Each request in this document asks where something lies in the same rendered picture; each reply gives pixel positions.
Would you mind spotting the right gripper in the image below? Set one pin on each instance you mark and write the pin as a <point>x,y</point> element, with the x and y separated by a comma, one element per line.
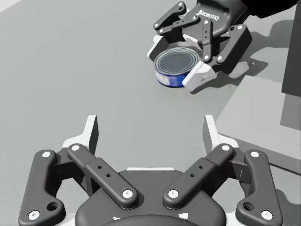
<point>223,14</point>

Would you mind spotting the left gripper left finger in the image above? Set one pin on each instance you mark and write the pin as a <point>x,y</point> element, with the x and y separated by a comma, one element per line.
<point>105,174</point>

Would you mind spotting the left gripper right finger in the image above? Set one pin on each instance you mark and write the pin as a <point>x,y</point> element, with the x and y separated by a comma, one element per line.
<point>197,174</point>

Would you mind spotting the blue can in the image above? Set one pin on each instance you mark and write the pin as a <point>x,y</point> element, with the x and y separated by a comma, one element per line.
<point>175,61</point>

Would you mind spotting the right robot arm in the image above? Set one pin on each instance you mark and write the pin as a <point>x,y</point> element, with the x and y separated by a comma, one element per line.
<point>270,7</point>

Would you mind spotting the black screen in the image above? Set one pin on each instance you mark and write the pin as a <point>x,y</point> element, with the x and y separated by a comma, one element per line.
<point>295,58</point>

